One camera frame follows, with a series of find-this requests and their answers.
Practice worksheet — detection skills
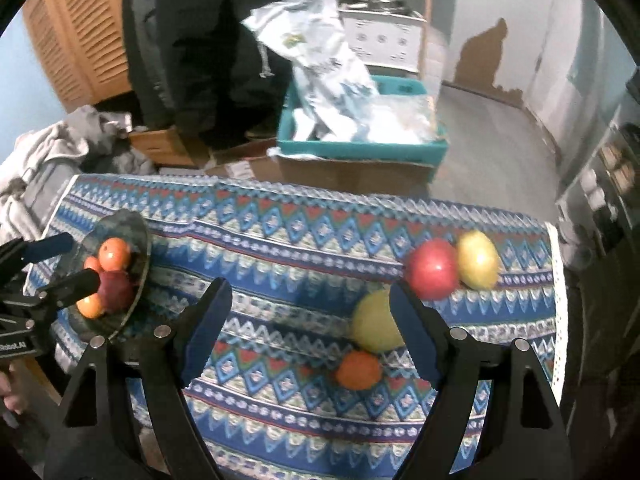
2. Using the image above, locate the white patterned basket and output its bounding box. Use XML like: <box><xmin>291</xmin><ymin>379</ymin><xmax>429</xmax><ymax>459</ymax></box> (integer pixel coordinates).
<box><xmin>342</xmin><ymin>10</ymin><xmax>426</xmax><ymax>73</ymax></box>

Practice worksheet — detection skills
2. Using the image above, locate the metal pot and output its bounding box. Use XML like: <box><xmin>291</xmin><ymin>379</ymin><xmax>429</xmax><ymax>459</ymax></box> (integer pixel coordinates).
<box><xmin>345</xmin><ymin>0</ymin><xmax>412</xmax><ymax>16</ymax></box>

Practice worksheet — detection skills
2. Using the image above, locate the large orange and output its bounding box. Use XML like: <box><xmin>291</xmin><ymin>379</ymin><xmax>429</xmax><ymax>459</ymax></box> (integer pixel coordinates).
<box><xmin>98</xmin><ymin>237</ymin><xmax>133</xmax><ymax>273</ymax></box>

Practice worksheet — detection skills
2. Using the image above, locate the wooden drawer box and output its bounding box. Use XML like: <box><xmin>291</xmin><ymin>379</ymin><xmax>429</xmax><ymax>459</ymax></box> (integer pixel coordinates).
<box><xmin>127</xmin><ymin>127</ymin><xmax>211</xmax><ymax>169</ymax></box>

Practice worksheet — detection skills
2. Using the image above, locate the white printed sack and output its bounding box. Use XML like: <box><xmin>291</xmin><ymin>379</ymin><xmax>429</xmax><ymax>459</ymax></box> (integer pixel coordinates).
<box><xmin>241</xmin><ymin>0</ymin><xmax>381</xmax><ymax>143</ymax></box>

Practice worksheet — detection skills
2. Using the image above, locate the person's left hand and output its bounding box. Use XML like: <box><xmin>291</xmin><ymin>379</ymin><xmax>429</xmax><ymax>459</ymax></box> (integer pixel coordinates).
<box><xmin>0</xmin><ymin>374</ymin><xmax>25</xmax><ymax>413</ymax></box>

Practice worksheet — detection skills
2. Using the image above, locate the clear glass plate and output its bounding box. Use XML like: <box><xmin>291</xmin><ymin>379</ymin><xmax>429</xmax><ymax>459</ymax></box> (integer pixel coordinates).
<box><xmin>65</xmin><ymin>210</ymin><xmax>152</xmax><ymax>343</ymax></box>

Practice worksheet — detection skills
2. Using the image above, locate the clear plastic bag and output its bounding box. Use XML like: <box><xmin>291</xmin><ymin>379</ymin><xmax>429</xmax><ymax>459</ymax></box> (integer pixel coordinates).
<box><xmin>350</xmin><ymin>95</ymin><xmax>442</xmax><ymax>147</ymax></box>

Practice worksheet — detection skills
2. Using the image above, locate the yellow-green apple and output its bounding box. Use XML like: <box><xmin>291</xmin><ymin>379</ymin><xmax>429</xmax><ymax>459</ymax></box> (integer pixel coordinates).
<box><xmin>350</xmin><ymin>290</ymin><xmax>406</xmax><ymax>354</ymax></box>

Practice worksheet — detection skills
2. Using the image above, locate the black padded coat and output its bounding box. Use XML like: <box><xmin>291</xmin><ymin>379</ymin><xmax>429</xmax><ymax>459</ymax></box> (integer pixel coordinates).
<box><xmin>122</xmin><ymin>0</ymin><xmax>326</xmax><ymax>152</ymax></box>

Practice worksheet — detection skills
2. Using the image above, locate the large cardboard box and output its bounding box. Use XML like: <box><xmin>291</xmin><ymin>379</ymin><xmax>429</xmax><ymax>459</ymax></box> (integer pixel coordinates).
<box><xmin>267</xmin><ymin>147</ymin><xmax>436</xmax><ymax>197</ymax></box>

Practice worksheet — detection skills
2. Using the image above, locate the wooden louvered cabinet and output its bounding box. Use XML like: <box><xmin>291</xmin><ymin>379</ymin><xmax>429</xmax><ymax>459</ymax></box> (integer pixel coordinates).
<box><xmin>22</xmin><ymin>0</ymin><xmax>133</xmax><ymax>109</ymax></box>

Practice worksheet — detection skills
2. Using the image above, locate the grey hoodie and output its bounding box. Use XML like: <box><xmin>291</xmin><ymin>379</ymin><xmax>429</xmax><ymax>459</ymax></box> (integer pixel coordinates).
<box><xmin>60</xmin><ymin>105</ymin><xmax>137</xmax><ymax>161</ymax></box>

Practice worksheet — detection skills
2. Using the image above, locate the shoe rack with shoes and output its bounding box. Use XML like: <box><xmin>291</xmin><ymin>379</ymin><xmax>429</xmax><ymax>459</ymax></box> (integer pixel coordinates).
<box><xmin>560</xmin><ymin>125</ymin><xmax>640</xmax><ymax>256</ymax></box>

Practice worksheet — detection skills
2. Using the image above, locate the yellow apple with red blush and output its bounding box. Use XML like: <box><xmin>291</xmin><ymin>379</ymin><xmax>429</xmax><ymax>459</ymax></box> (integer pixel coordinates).
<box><xmin>456</xmin><ymin>230</ymin><xmax>501</xmax><ymax>291</ymax></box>

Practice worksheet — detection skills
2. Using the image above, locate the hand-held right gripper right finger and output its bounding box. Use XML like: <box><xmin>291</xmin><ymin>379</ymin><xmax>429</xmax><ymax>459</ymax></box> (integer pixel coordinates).
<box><xmin>389</xmin><ymin>282</ymin><xmax>573</xmax><ymax>480</ymax></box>

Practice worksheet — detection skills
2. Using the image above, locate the wooden shelf rack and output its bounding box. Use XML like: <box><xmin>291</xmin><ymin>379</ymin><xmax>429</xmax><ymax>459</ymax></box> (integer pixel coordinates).
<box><xmin>312</xmin><ymin>0</ymin><xmax>434</xmax><ymax>77</ymax></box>

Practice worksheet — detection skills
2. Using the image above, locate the pile of grey laundry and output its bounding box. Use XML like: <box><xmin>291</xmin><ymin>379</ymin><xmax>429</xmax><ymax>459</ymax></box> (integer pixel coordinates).
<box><xmin>0</xmin><ymin>125</ymin><xmax>91</xmax><ymax>242</ymax></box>

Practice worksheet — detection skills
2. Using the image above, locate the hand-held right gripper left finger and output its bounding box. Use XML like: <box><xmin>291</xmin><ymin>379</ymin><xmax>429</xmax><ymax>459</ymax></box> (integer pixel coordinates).
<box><xmin>45</xmin><ymin>277</ymin><xmax>233</xmax><ymax>480</ymax></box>

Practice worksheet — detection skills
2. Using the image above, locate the dark crumpled cloth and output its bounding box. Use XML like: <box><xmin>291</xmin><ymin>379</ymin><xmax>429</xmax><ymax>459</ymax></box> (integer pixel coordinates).
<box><xmin>82</xmin><ymin>135</ymin><xmax>157</xmax><ymax>176</ymax></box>

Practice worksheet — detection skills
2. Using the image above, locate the cardboard box with red label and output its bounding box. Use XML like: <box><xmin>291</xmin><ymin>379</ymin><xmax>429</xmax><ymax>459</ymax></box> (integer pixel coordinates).
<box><xmin>205</xmin><ymin>140</ymin><xmax>281</xmax><ymax>181</ymax></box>

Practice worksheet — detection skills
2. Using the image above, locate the dark red apple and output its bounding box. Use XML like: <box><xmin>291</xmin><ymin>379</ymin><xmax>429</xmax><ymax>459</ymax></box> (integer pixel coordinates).
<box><xmin>97</xmin><ymin>270</ymin><xmax>135</xmax><ymax>311</ymax></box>

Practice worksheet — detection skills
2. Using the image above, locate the blue patterned tablecloth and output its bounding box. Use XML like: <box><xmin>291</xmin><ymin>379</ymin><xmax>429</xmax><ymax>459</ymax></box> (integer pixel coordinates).
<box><xmin>25</xmin><ymin>172</ymin><xmax>571</xmax><ymax>480</ymax></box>

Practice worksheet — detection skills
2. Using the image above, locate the teal plastic crate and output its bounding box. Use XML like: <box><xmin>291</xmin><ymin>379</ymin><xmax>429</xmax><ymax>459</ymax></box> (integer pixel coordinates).
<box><xmin>276</xmin><ymin>75</ymin><xmax>449</xmax><ymax>168</ymax></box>

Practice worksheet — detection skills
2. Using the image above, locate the grey shoe rack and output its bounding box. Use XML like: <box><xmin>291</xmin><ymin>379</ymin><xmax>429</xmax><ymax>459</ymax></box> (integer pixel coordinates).
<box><xmin>555</xmin><ymin>95</ymin><xmax>640</xmax><ymax>263</ymax></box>

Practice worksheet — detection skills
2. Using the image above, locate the bright red apple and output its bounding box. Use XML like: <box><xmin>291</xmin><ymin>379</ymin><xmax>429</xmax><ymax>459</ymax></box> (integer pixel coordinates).
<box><xmin>404</xmin><ymin>239</ymin><xmax>460</xmax><ymax>301</ymax></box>

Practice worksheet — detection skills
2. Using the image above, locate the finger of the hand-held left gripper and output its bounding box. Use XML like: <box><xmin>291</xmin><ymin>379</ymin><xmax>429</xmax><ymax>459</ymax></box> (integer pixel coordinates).
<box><xmin>0</xmin><ymin>232</ymin><xmax>76</xmax><ymax>275</ymax></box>
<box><xmin>36</xmin><ymin>268</ymin><xmax>102</xmax><ymax>312</ymax></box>

